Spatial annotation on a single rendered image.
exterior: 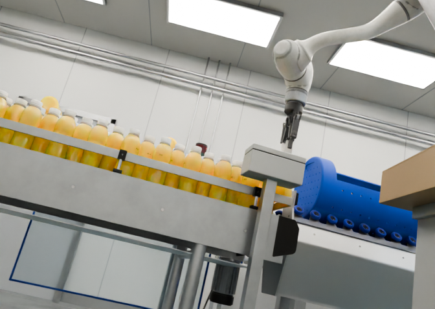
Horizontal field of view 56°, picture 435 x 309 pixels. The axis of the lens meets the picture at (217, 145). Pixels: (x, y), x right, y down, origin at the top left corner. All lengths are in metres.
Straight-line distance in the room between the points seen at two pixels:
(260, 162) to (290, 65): 0.41
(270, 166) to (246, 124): 4.02
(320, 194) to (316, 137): 3.94
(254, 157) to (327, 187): 0.43
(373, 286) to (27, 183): 1.34
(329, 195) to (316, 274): 0.31
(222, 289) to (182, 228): 0.60
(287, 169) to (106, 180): 0.61
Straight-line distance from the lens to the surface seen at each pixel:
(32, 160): 1.45
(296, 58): 1.59
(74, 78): 5.67
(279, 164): 1.43
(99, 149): 1.46
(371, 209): 1.82
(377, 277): 1.82
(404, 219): 1.91
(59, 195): 1.42
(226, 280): 1.95
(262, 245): 1.40
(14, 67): 5.93
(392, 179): 1.48
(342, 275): 1.75
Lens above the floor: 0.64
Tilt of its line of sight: 18 degrees up
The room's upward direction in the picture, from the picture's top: 13 degrees clockwise
